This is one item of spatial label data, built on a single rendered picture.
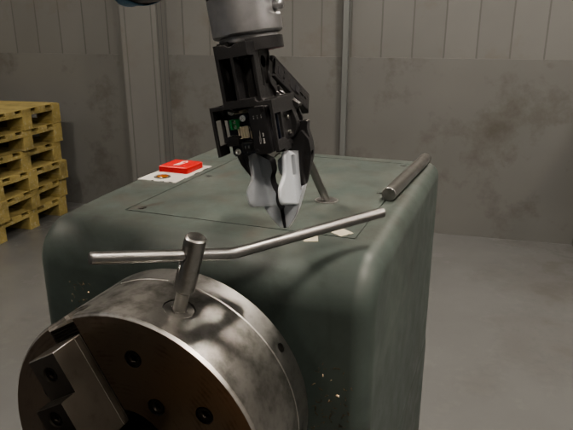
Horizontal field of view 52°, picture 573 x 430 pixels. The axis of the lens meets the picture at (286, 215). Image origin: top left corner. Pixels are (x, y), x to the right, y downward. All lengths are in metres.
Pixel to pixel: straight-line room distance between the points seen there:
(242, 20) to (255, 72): 0.05
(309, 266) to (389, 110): 3.79
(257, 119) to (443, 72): 3.84
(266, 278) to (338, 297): 0.09
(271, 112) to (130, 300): 0.24
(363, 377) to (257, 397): 0.16
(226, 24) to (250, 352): 0.33
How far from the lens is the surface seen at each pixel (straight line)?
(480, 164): 4.50
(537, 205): 4.61
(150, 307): 0.62
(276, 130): 0.59
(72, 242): 0.85
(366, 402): 0.74
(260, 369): 0.62
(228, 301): 0.65
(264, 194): 0.67
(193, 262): 0.58
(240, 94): 0.60
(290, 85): 0.68
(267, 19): 0.62
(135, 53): 4.82
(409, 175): 1.00
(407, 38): 4.41
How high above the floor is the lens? 1.51
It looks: 18 degrees down
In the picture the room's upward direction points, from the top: straight up
